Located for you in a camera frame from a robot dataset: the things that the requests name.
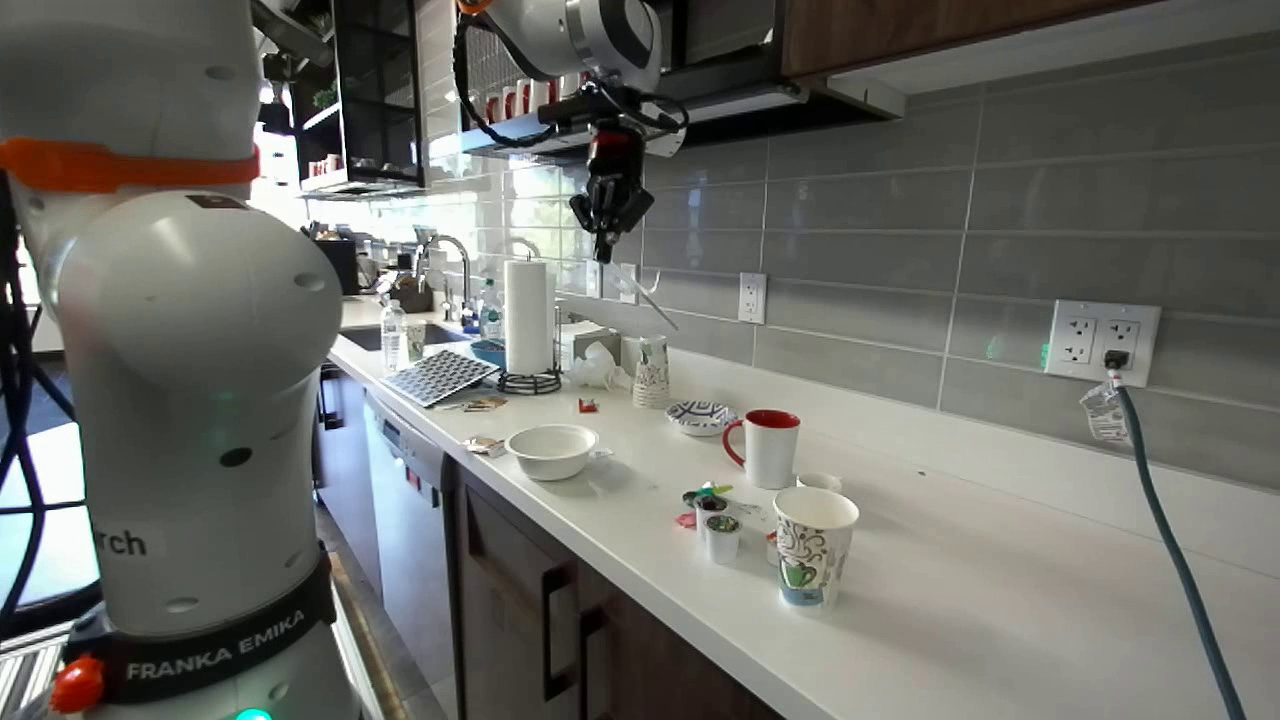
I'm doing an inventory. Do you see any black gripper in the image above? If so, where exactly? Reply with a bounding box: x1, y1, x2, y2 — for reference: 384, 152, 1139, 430
568, 126, 661, 267

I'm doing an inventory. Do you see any white paper towel roll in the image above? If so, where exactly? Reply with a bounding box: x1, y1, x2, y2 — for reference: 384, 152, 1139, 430
502, 257, 557, 385

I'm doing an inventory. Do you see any clear plastic bag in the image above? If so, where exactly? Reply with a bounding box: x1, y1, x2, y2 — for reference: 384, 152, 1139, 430
557, 316, 630, 394

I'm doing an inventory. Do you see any patterned paper cup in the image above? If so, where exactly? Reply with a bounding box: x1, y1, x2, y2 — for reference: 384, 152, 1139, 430
621, 331, 677, 412

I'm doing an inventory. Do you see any chrome faucet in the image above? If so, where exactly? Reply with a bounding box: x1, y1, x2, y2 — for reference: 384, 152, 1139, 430
414, 225, 475, 323

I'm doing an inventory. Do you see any patterned paper bowl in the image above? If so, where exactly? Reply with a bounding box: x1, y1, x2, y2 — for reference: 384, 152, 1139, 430
665, 398, 735, 446

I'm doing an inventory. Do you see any brown kettle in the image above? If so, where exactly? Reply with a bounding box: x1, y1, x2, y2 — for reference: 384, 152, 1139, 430
384, 257, 437, 316

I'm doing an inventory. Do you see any grey ribbed mat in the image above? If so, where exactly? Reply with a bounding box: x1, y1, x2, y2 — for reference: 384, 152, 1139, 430
388, 345, 502, 412

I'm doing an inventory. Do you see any white bowl with food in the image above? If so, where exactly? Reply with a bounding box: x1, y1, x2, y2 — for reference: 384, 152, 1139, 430
503, 420, 599, 490

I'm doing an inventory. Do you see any clear bottle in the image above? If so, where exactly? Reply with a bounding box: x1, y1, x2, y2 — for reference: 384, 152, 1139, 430
377, 300, 408, 368

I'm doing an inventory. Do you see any black shelf unit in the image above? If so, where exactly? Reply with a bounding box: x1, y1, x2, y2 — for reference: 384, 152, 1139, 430
295, 0, 434, 191

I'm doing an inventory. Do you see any white mug red inside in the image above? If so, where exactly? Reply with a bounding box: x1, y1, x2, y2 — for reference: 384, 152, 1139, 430
722, 404, 803, 497

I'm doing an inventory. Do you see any black coffee machine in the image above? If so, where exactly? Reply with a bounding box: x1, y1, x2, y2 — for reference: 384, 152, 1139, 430
295, 222, 369, 305

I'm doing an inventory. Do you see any small pod green lid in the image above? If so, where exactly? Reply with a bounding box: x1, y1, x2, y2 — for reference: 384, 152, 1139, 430
702, 517, 749, 563

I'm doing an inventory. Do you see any steel dishwasher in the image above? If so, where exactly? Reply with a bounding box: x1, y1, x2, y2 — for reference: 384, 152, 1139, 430
355, 398, 465, 720

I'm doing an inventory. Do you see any floral paper cup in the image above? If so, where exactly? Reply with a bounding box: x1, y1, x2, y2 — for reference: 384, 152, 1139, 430
770, 486, 863, 613

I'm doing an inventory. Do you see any wooden base cabinet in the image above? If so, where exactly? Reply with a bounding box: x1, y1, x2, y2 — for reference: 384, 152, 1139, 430
443, 456, 783, 720

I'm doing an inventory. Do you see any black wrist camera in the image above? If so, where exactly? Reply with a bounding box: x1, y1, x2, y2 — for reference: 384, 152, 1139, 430
538, 78, 692, 141

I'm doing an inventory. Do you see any black wire towel holder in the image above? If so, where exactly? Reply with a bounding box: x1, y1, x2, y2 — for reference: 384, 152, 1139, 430
495, 368, 568, 402

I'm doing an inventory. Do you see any dark wall shelf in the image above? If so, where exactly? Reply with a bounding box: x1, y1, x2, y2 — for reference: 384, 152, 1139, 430
458, 44, 912, 162

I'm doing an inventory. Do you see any black cabinet handle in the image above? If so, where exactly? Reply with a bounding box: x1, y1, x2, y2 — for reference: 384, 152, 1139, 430
538, 563, 583, 705

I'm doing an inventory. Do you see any wooden wall cabinet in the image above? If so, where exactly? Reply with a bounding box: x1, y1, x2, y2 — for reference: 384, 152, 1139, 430
775, 0, 1164, 81

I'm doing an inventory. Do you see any blue power cable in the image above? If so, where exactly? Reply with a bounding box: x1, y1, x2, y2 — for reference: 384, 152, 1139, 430
1115, 375, 1253, 720

